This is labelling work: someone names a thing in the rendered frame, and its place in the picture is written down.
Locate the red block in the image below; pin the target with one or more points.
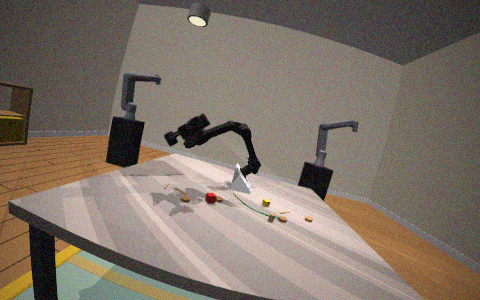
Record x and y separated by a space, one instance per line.
210 198

